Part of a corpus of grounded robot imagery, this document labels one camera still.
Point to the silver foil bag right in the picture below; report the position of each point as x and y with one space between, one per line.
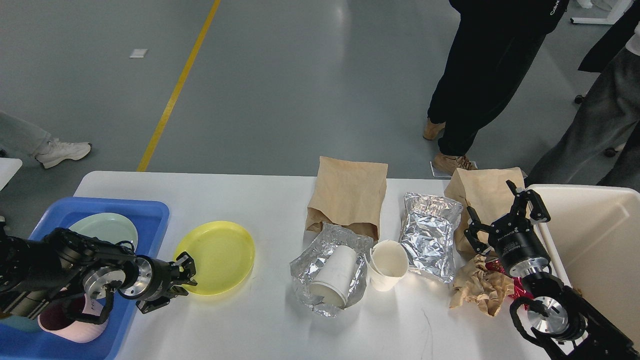
427 236

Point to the person with white sneaker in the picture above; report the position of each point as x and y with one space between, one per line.
21 135

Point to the brown paper bag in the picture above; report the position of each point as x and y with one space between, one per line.
487 193
349 194

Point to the brown paper bag middle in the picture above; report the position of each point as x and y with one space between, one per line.
349 194

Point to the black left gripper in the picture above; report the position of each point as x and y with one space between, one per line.
151 286

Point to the white furniture base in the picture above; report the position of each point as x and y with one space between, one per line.
600 12

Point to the cream plastic bin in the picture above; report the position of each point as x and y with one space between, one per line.
596 233

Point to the pink mug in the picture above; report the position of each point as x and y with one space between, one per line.
54 320

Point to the white paper cup lying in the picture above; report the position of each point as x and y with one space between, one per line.
332 282

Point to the white side table corner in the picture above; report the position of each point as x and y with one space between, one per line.
8 168

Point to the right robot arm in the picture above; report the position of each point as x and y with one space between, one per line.
556 317

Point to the teal green mug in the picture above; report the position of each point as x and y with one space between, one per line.
23 324

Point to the crumpled brown paper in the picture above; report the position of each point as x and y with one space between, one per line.
485 288

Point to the pale green plate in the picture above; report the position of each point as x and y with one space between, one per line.
110 227

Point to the blue plastic tray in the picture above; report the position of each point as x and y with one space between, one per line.
151 219

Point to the yellow plastic plate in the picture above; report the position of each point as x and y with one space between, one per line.
224 254

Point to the person in grey trousers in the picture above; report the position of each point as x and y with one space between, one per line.
611 108

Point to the white paper cup upright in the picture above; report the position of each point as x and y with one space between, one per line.
387 263

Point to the red wrapper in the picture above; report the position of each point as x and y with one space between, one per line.
494 264

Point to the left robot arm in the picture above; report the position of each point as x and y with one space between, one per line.
82 274

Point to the person in black clothes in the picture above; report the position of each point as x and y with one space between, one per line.
494 47

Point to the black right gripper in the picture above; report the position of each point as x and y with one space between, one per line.
512 237

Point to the brown paper bag right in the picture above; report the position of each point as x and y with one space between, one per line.
487 193

